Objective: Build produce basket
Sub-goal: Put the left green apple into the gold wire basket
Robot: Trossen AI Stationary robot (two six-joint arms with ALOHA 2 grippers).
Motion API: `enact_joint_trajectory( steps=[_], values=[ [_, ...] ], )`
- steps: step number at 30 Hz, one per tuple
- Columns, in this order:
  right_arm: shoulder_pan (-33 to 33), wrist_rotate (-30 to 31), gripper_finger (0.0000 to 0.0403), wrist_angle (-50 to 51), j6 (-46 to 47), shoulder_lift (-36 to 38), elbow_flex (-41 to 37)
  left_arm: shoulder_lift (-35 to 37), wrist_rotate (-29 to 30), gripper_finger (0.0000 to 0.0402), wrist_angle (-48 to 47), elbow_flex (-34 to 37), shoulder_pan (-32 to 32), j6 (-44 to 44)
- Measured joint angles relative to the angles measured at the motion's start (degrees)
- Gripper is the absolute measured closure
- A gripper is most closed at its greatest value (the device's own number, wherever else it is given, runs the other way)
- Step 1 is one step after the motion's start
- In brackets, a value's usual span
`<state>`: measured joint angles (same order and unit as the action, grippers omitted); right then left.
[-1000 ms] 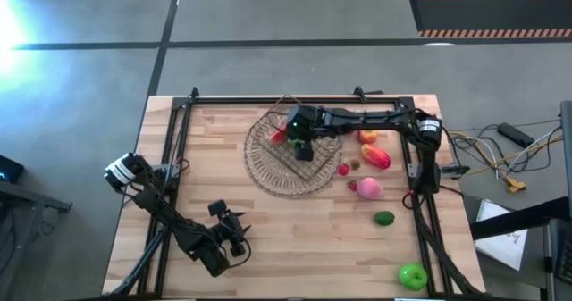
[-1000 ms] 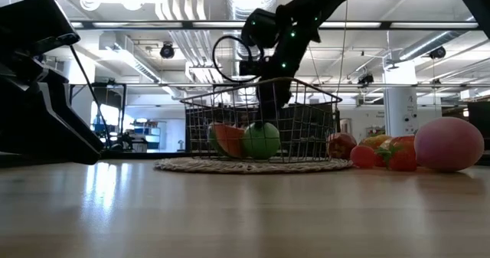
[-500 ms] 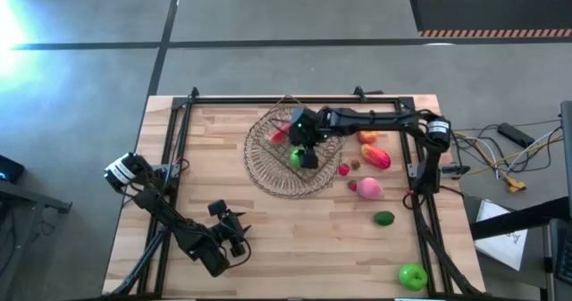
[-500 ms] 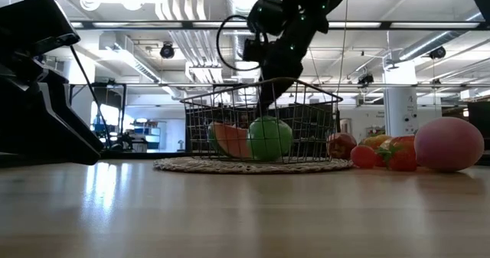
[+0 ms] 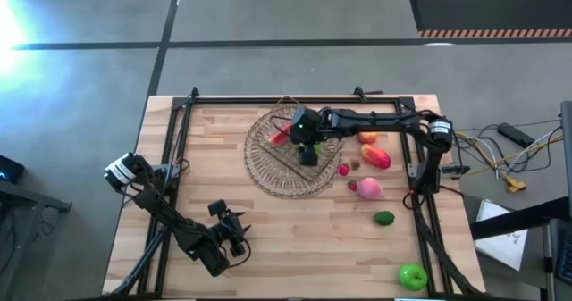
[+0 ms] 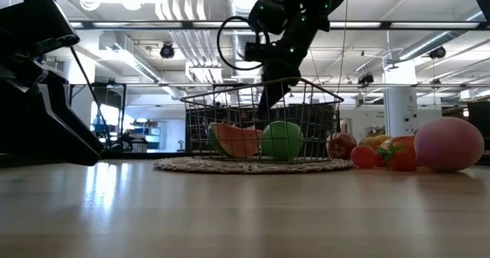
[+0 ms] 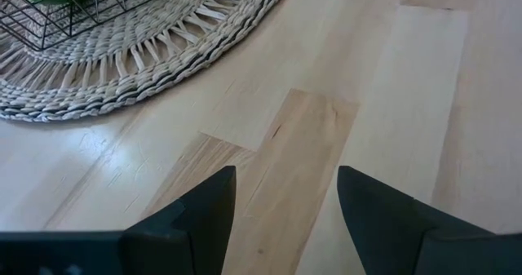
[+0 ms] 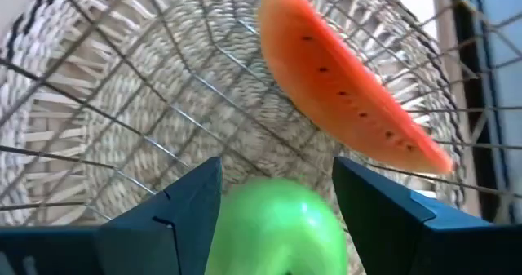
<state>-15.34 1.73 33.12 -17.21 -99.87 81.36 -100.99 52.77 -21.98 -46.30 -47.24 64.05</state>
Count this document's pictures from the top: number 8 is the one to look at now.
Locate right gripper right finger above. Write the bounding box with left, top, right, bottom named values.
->
left=332, top=157, right=522, bottom=275

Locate green apple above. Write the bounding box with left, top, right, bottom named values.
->
left=205, top=176, right=350, bottom=275

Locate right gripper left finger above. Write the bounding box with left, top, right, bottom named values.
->
left=0, top=156, right=223, bottom=275

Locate metal wire basket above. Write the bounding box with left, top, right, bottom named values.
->
left=0, top=0, right=522, bottom=227

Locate watermelon slice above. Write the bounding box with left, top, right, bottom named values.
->
left=256, top=0, right=456, bottom=176

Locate round woven placemat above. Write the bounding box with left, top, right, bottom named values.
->
left=0, top=0, right=468, bottom=275

